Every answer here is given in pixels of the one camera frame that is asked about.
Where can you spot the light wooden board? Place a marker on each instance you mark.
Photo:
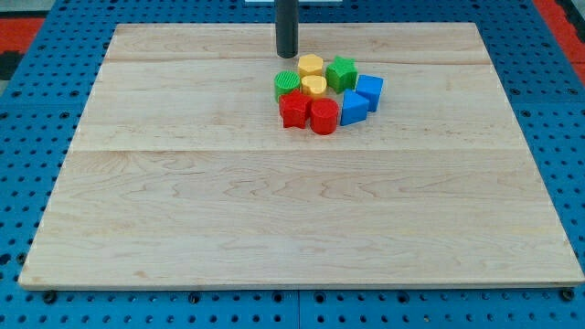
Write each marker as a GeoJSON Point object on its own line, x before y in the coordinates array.
{"type": "Point", "coordinates": [181, 176]}

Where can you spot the red cylinder block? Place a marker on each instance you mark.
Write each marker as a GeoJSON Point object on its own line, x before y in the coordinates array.
{"type": "Point", "coordinates": [323, 116]}

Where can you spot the green ribbed cylinder block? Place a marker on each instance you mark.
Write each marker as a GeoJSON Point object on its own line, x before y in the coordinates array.
{"type": "Point", "coordinates": [285, 82]}

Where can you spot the yellow hexagon block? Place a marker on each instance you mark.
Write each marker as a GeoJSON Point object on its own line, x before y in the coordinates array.
{"type": "Point", "coordinates": [310, 65]}

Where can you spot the red star block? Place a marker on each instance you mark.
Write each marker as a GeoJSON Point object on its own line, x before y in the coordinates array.
{"type": "Point", "coordinates": [294, 109]}

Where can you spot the green star block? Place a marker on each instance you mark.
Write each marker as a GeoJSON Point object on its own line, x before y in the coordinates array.
{"type": "Point", "coordinates": [341, 74]}

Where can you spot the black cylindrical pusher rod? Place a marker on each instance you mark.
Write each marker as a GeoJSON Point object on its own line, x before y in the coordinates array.
{"type": "Point", "coordinates": [286, 27]}

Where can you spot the blue triangle block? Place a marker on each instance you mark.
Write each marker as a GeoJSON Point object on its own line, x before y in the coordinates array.
{"type": "Point", "coordinates": [354, 108]}

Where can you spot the yellow heart block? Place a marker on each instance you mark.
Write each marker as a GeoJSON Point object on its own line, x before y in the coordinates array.
{"type": "Point", "coordinates": [314, 86]}

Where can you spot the blue cube block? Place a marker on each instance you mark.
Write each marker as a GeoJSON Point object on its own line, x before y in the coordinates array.
{"type": "Point", "coordinates": [370, 87]}

